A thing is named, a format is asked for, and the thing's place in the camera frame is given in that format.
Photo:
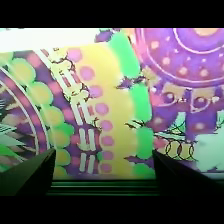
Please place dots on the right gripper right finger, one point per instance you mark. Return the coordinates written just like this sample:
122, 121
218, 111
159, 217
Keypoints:
186, 180

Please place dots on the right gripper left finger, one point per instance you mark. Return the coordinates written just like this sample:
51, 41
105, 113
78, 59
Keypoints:
31, 176

